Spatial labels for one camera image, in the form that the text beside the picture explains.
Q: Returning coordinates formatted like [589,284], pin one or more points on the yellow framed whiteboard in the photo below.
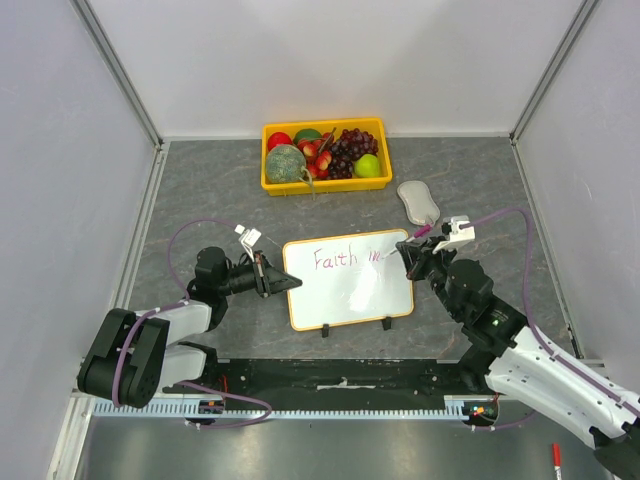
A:
[347,279]

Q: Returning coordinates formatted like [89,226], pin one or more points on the green pear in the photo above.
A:
[367,166]

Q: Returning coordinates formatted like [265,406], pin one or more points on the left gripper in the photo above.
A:
[269,279]

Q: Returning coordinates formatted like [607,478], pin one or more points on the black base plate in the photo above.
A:
[343,384]

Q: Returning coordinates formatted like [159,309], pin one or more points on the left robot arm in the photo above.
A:
[136,354]

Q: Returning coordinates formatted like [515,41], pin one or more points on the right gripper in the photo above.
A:
[419,260]

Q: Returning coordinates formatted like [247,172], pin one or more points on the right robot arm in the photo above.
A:
[510,356]

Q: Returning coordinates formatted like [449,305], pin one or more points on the red apple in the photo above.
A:
[277,139]

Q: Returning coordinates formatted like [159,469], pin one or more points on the red yellow cherry bunch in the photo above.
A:
[318,155]

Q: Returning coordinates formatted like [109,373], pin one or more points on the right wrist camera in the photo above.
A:
[457,232]

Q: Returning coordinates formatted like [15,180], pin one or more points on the red marker pen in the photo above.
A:
[557,461]

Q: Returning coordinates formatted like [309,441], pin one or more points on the green netted melon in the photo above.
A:
[285,164]

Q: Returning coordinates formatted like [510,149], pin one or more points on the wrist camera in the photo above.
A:
[248,237]
[457,232]

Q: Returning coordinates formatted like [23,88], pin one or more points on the grey round eraser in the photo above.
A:
[420,208]

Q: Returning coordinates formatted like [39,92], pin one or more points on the yellow plastic bin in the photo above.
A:
[373,125]

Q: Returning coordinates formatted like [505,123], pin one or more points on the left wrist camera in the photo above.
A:
[248,237]

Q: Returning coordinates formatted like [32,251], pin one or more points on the slotted cable duct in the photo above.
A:
[194,408]

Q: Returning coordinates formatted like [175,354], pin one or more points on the white marker with magenta cap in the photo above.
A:
[421,232]

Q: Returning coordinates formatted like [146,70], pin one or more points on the dark purple grape bunch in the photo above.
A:
[350,147]

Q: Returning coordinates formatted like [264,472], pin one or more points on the green orange mango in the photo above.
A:
[306,135]

